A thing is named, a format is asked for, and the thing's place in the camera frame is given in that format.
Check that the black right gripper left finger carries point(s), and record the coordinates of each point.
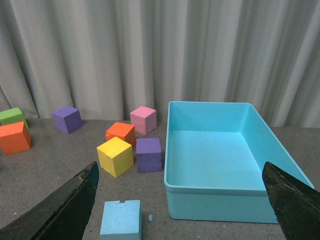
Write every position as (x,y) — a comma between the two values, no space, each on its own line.
(63,215)

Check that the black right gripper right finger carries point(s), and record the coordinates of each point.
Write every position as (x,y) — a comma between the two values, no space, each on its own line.
(295,204)

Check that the notched light blue foam block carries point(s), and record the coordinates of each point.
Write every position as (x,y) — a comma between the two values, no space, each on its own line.
(121,220)

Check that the yellow foam block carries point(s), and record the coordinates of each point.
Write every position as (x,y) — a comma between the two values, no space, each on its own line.
(115,156)

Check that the light blue plastic bin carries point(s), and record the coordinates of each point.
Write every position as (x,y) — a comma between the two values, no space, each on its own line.
(214,157)

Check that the chipped orange foam block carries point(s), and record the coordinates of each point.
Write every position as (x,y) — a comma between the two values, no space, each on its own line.
(123,131)

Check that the cracked purple foam block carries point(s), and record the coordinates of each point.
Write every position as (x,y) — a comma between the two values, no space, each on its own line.
(148,155)

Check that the green foam block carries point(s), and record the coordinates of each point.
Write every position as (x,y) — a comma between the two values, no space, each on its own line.
(11,116)

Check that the pink foam block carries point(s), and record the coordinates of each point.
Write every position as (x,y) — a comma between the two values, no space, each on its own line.
(144,119)

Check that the grey pleated curtain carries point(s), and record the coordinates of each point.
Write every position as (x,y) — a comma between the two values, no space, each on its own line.
(109,57)

